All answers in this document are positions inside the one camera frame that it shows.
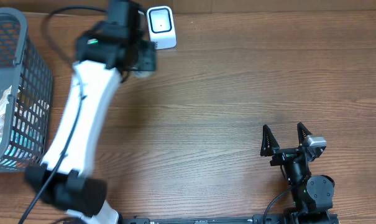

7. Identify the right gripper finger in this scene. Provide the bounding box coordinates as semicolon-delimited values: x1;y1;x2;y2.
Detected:
260;124;280;157
297;122;312;145

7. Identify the green lid jar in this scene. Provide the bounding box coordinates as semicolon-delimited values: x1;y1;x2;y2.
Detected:
132;71;154;78

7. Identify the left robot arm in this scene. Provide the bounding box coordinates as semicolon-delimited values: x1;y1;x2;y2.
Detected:
25;0;157;223

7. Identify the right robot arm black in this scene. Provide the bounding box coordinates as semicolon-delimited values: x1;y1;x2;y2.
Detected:
258;123;339;224

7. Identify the white barcode scanner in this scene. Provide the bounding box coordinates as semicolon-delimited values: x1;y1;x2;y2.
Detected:
146;6;177;50

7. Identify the grey plastic mesh basket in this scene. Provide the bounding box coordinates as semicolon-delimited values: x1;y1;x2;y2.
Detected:
0;7;53;173

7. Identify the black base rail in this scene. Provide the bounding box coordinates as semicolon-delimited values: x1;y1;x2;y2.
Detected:
119;213;341;224

